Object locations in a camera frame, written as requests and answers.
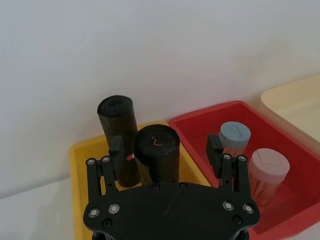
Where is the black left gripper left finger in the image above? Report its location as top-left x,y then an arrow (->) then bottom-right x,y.
85,135 -> 124,202

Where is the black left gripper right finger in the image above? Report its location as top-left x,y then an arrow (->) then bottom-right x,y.
206,133 -> 251,201

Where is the yellow plastic bin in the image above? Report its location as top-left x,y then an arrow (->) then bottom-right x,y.
68,121 -> 214,240

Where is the toothpick jar with pink lid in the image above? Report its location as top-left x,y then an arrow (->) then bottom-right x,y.
246,147 -> 291,207

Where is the toothpick jar with blue lid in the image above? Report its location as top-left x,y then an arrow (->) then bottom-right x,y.
218,121 -> 252,158

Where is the red plastic bin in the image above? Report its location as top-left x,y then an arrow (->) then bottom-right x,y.
168,100 -> 320,238

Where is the tall black bag roll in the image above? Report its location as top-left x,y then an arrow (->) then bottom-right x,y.
96,94 -> 142,188

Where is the black roll with pink mark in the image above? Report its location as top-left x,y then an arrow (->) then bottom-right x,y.
132,124 -> 181,186

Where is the cream plastic bin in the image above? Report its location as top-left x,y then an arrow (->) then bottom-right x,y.
259,74 -> 320,157

